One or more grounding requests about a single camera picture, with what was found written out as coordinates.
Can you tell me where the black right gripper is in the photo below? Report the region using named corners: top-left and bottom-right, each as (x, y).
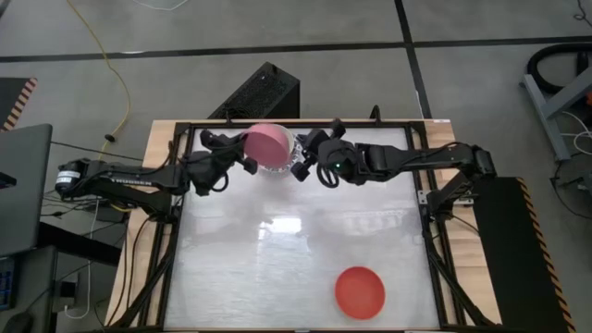
top-left (290, 117), bottom-right (371, 189)

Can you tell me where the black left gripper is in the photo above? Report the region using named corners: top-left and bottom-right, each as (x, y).
top-left (182, 129), bottom-right (260, 198)

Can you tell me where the blue patterned paper bowl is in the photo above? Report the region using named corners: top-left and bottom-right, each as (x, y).
top-left (256, 138), bottom-right (304, 178)

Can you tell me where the pink plastic bowl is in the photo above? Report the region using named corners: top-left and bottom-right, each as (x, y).
top-left (241, 122), bottom-right (296, 170)

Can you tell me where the red plastic bowl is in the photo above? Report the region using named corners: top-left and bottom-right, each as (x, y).
top-left (333, 265), bottom-right (387, 321)

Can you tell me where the black computer tower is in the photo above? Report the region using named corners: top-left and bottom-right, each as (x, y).
top-left (207, 61), bottom-right (301, 120)

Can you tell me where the grey monitor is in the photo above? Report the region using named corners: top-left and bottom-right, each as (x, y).
top-left (0, 123), bottom-right (54, 258)

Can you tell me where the small black hazard-striped mat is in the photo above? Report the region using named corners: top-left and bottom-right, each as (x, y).
top-left (0, 77), bottom-right (38, 133)

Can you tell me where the large black hazard-striped mat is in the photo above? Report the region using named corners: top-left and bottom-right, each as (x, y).
top-left (471, 175), bottom-right (577, 333)

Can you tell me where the grey desk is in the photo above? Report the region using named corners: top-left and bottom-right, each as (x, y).
top-left (0, 244), bottom-right (59, 333)

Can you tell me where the grey metal stand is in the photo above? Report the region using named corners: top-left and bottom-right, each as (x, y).
top-left (520, 64), bottom-right (592, 162)

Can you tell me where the dark keyboard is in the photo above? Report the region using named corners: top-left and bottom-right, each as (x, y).
top-left (0, 257), bottom-right (18, 312)

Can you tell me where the black aluminium table frame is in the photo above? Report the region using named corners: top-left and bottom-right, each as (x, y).
top-left (108, 117), bottom-right (505, 333)

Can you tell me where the black floor cable with plug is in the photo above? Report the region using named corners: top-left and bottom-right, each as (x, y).
top-left (50, 132), bottom-right (145, 162)

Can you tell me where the yellow floor cable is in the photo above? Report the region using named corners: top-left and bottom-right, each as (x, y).
top-left (66, 0), bottom-right (132, 214)

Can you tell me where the thin white floor cable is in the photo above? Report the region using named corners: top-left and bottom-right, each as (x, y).
top-left (133, 0), bottom-right (191, 13)

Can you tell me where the white charger cable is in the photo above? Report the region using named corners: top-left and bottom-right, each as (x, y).
top-left (63, 203), bottom-right (101, 321)

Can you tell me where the black hose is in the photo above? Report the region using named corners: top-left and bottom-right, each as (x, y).
top-left (526, 42), bottom-right (592, 96)

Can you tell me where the black looped floor cable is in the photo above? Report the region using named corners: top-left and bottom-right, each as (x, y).
top-left (549, 152), bottom-right (592, 235)

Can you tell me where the bundle of white cables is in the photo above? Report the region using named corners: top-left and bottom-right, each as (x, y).
top-left (561, 110), bottom-right (592, 156)

